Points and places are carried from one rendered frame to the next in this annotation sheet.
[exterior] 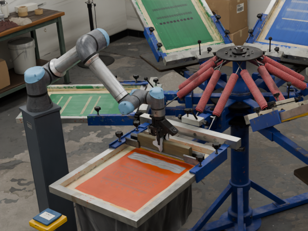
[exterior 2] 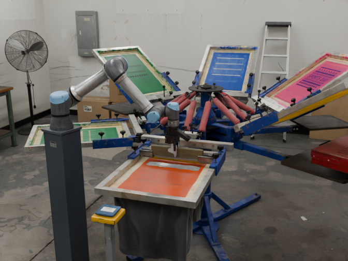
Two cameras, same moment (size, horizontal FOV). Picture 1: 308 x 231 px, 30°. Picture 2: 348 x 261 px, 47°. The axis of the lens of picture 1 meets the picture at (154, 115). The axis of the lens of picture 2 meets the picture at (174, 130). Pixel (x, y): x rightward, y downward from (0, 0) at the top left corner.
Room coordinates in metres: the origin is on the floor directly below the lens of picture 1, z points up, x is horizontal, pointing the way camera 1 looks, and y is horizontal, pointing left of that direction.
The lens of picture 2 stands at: (0.48, 0.91, 1.94)
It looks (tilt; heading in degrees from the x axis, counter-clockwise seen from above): 17 degrees down; 338
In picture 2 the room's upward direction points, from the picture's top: straight up
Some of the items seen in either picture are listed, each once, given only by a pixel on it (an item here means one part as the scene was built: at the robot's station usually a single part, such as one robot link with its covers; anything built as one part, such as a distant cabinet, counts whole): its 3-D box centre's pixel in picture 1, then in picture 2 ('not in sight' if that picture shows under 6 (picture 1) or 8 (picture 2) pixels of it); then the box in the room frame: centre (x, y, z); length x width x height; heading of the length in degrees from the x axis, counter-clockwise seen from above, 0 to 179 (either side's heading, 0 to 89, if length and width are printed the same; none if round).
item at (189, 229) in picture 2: (168, 223); (195, 213); (2.50, -0.03, 0.74); 0.46 x 0.04 x 0.42; 141
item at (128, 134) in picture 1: (129, 140); (139, 153); (3.03, 0.16, 0.97); 0.30 x 0.05 x 0.07; 141
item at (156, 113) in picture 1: (157, 112); (173, 122); (2.84, -0.02, 1.23); 0.08 x 0.08 x 0.05
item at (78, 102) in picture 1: (104, 90); (98, 123); (3.63, 0.32, 1.05); 1.08 x 0.61 x 0.23; 81
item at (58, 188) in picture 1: (140, 170); (166, 171); (2.67, 0.09, 0.97); 0.79 x 0.58 x 0.04; 141
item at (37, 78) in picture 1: (36, 79); (60, 102); (3.10, 0.66, 1.37); 0.13 x 0.12 x 0.14; 149
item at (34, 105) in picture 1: (38, 99); (61, 120); (3.10, 0.66, 1.25); 0.15 x 0.15 x 0.10
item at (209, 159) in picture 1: (208, 163); (217, 162); (2.68, -0.27, 0.97); 0.30 x 0.05 x 0.07; 141
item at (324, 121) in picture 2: not in sight; (276, 128); (3.38, -1.24, 0.91); 1.34 x 0.40 x 0.08; 81
